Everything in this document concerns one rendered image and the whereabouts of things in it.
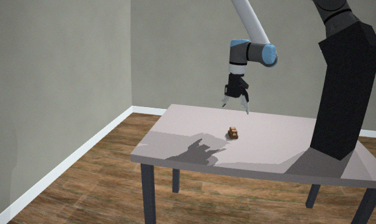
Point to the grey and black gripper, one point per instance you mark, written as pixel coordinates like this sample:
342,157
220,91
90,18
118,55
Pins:
235,89

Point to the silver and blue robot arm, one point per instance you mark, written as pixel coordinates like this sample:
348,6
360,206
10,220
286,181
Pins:
336,16

